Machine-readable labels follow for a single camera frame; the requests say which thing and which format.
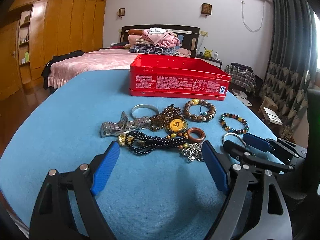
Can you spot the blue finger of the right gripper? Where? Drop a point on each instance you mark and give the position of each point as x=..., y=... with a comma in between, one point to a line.
x=257, y=142
x=234, y=150

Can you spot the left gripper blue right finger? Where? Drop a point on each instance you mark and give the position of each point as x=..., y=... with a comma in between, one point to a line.
x=216, y=166

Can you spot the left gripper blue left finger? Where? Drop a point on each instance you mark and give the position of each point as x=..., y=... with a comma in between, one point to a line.
x=102, y=166

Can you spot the small wooden stool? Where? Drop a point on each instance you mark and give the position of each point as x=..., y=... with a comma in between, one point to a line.
x=268, y=110

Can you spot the white bathroom scale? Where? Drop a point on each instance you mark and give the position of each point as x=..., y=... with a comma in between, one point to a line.
x=241, y=96

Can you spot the silver metal watch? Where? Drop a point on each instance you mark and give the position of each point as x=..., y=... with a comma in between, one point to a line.
x=123, y=126

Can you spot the plaid bag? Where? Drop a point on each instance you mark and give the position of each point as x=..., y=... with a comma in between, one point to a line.
x=242, y=76

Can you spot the dark patterned curtain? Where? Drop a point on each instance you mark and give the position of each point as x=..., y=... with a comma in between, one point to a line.
x=292, y=65

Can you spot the dark nightstand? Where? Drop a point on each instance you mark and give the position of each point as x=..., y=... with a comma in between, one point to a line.
x=212, y=61

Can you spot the red metal tin box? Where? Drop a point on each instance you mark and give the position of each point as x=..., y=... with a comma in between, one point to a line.
x=177, y=77

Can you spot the yellow pikachu toy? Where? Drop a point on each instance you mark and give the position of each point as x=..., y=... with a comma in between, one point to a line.
x=207, y=53

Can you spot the bed with pink cover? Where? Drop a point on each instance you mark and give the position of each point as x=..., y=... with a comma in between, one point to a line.
x=62, y=68

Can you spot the pile of folded clothes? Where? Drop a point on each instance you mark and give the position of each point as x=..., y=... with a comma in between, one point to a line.
x=155, y=40

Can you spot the wooden wardrobe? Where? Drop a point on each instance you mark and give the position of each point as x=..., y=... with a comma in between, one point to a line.
x=33, y=31

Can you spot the brown bead necklace yellow pendant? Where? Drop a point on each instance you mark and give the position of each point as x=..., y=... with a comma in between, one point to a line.
x=170, y=119

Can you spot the right wall lamp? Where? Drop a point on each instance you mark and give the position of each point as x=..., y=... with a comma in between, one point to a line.
x=206, y=9

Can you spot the wall lamp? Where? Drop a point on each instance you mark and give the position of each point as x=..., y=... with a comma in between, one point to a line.
x=121, y=12
x=206, y=9

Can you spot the left wall lamp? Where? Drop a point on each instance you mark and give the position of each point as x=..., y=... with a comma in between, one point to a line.
x=121, y=12

